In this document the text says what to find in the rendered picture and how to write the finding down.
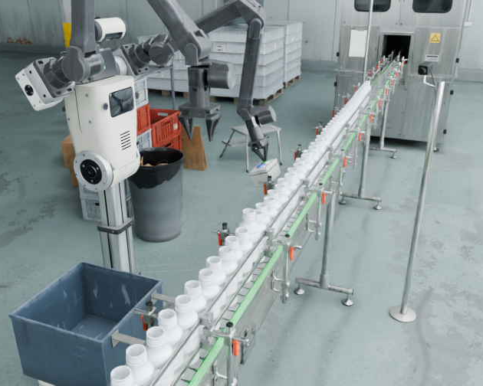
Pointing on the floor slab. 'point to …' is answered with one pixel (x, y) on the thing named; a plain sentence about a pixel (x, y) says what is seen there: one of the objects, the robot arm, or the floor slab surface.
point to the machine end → (387, 38)
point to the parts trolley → (171, 80)
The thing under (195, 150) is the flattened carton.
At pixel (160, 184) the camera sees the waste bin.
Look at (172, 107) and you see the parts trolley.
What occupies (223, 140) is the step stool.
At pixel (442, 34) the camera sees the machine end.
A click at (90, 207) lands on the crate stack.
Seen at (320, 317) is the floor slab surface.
